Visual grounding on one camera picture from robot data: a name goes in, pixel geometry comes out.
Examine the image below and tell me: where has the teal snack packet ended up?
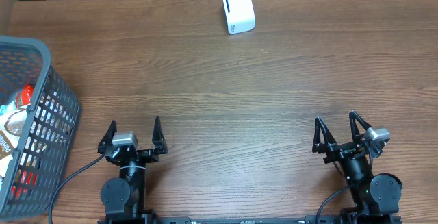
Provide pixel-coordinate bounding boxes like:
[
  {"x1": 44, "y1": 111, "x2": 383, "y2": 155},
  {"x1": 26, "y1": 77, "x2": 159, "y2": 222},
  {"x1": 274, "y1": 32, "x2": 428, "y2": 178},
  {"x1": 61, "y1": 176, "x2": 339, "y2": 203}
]
[{"x1": 0, "y1": 101, "x2": 16, "y2": 116}]

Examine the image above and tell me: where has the white barcode scanner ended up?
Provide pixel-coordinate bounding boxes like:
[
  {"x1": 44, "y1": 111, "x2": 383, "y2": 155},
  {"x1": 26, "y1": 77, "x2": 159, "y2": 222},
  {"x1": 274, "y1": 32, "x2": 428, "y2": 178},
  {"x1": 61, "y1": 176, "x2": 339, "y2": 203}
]
[{"x1": 222, "y1": 0, "x2": 255, "y2": 34}]

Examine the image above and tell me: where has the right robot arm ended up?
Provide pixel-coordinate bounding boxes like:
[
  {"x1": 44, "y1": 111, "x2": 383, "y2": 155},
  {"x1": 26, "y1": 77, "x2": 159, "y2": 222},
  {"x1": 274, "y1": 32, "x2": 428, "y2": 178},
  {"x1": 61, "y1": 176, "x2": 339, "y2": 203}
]
[{"x1": 312, "y1": 110, "x2": 402, "y2": 223}]

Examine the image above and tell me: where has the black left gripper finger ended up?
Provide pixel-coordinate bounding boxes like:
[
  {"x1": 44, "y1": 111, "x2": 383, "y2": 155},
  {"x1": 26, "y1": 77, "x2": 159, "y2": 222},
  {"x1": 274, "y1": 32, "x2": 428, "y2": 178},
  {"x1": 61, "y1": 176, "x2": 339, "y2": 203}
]
[
  {"x1": 152, "y1": 116, "x2": 168, "y2": 155},
  {"x1": 97, "y1": 120, "x2": 117, "y2": 154}
]

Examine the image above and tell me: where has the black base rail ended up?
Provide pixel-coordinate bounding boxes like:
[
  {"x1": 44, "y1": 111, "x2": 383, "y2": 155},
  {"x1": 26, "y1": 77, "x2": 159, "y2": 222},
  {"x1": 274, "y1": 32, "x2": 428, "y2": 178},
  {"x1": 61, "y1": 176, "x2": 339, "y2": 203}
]
[{"x1": 96, "y1": 215, "x2": 403, "y2": 224}]

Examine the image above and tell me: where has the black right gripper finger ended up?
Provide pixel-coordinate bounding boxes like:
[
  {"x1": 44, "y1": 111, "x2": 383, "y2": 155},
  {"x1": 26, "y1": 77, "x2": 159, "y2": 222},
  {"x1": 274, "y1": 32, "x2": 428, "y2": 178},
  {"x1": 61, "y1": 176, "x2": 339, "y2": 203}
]
[
  {"x1": 348, "y1": 110, "x2": 373, "y2": 145},
  {"x1": 312, "y1": 116, "x2": 337, "y2": 153}
]

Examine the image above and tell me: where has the orange spaghetti packet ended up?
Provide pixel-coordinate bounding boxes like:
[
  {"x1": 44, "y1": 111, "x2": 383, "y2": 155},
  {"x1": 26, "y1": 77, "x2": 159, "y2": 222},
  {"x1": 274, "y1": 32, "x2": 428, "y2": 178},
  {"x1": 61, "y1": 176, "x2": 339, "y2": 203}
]
[{"x1": 15, "y1": 84, "x2": 34, "y2": 108}]

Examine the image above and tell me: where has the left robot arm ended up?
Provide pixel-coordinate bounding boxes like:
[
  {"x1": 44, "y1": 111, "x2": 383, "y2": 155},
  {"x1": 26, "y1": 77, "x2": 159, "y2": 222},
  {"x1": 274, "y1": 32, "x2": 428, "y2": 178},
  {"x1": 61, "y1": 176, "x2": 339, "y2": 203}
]
[{"x1": 98, "y1": 116, "x2": 168, "y2": 224}]

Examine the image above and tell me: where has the cream brown nut bag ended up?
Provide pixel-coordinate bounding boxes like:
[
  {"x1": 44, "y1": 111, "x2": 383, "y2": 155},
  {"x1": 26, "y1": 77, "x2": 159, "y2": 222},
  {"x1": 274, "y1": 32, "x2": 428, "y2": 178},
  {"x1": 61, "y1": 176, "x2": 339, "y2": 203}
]
[{"x1": 1, "y1": 105, "x2": 27, "y2": 178}]

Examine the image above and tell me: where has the grey plastic basket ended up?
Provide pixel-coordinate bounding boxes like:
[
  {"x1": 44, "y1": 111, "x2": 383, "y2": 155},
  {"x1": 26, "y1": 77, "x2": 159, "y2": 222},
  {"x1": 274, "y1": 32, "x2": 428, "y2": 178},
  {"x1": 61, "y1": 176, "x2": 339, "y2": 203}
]
[{"x1": 1, "y1": 36, "x2": 81, "y2": 221}]

